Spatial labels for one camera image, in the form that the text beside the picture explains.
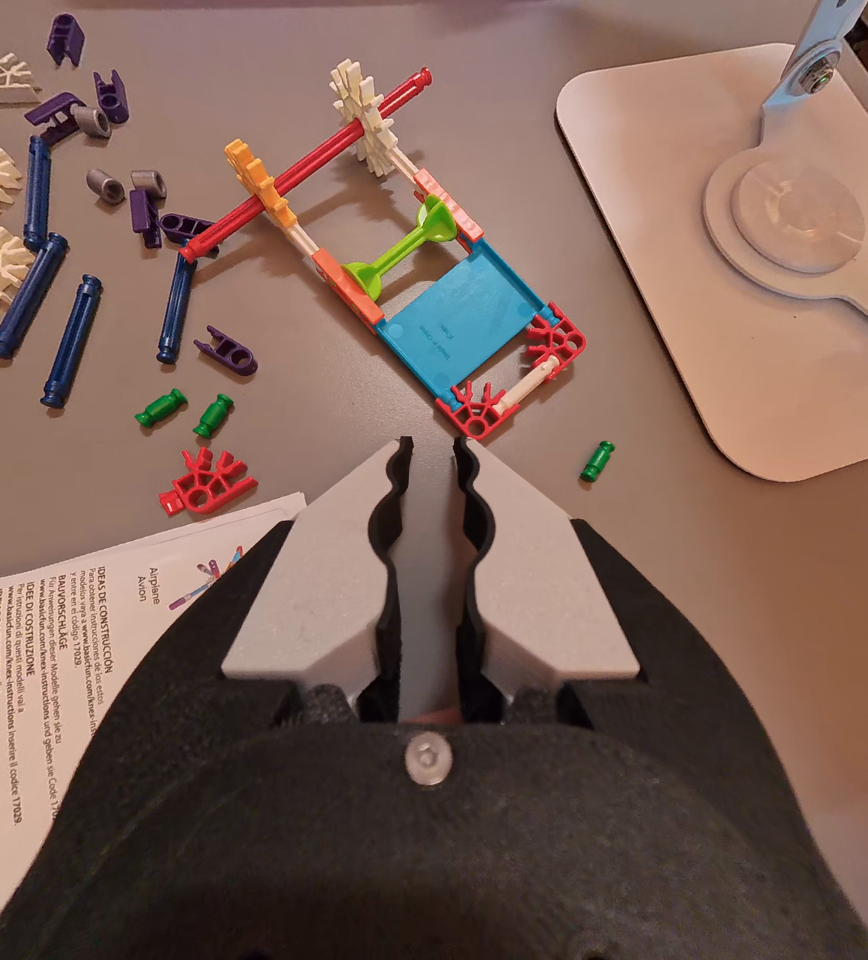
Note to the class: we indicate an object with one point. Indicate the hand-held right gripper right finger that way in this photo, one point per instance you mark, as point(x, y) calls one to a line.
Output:
point(554, 600)

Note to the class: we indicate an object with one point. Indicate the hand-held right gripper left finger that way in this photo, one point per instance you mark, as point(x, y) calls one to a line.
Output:
point(306, 600)

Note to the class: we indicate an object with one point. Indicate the short green toy rod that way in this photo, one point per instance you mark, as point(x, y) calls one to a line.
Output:
point(597, 462)
point(160, 409)
point(214, 415)

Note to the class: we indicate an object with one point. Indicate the purple clip connector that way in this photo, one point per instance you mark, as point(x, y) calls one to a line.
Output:
point(145, 221)
point(228, 352)
point(190, 226)
point(64, 37)
point(55, 112)
point(110, 97)

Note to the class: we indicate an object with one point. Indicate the instruction leaflet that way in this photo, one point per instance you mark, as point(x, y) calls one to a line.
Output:
point(29, 675)

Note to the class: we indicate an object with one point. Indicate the colourful toy construction model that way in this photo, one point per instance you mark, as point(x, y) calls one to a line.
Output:
point(456, 322)

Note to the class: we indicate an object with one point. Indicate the blue toy rod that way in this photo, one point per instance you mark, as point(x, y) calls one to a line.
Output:
point(72, 341)
point(176, 307)
point(38, 195)
point(29, 296)

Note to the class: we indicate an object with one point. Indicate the grey fan connector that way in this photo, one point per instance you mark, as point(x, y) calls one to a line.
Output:
point(6, 86)

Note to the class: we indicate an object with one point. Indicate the red fan connector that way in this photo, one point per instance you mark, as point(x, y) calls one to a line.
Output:
point(209, 484)

